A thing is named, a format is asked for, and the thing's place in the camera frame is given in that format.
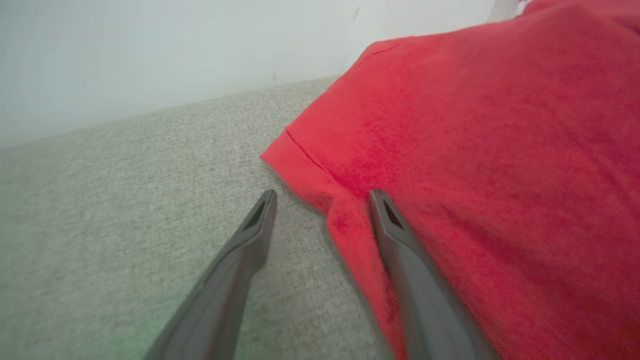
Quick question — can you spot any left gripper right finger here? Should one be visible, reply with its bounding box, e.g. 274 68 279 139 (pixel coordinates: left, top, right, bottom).
368 189 502 360

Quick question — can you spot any grey fabric sofa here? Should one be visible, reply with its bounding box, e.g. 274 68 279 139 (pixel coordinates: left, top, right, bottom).
0 75 398 360

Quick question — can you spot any red shirt with white sleeves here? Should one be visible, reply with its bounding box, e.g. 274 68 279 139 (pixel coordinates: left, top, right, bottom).
259 0 640 360

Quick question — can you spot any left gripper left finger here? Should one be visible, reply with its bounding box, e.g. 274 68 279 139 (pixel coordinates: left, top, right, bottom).
144 189 279 360

